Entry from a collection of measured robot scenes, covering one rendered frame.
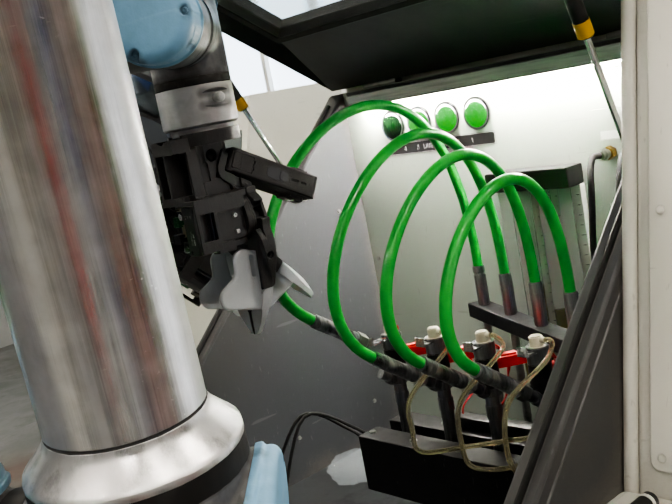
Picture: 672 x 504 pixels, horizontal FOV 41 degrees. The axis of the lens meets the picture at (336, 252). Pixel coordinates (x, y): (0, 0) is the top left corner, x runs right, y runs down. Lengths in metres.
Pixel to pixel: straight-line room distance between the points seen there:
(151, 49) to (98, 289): 0.37
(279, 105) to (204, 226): 3.27
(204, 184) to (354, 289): 0.76
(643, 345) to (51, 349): 0.70
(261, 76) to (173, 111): 6.13
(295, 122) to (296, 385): 2.72
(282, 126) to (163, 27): 3.38
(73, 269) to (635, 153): 0.71
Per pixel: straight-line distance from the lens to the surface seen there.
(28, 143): 0.42
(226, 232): 0.88
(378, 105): 1.23
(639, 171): 1.01
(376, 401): 1.67
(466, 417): 1.24
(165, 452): 0.45
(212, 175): 0.89
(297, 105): 4.17
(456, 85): 1.40
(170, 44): 0.76
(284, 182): 0.94
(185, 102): 0.87
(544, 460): 0.94
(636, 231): 1.01
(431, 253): 1.54
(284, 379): 1.52
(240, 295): 0.90
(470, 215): 0.98
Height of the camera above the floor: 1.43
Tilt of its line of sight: 9 degrees down
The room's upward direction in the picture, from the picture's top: 11 degrees counter-clockwise
